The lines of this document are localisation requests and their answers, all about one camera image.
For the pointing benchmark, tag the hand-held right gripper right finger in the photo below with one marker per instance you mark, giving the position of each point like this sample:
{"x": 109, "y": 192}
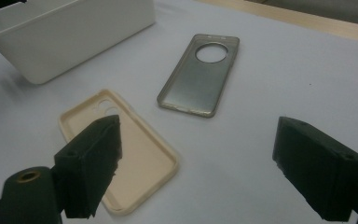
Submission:
{"x": 317, "y": 168}

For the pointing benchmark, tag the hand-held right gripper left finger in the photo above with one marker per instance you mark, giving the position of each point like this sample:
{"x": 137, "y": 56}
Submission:
{"x": 87, "y": 168}

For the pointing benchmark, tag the beige rectangular tray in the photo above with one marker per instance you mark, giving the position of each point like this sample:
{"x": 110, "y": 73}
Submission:
{"x": 143, "y": 155}

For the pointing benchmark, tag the white plastic bin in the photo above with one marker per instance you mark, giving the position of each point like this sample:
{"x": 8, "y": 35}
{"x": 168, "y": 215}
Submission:
{"x": 74, "y": 43}

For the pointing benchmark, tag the grey translucent phone case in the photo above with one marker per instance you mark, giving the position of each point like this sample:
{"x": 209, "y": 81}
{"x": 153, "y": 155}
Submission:
{"x": 195, "y": 84}

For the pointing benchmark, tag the white table sheet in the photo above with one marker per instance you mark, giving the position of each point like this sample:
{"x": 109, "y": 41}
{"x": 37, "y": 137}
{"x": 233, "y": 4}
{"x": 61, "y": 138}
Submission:
{"x": 261, "y": 81}

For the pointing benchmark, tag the wooden table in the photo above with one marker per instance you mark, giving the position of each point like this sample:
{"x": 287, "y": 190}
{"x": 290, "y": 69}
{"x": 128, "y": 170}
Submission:
{"x": 323, "y": 26}

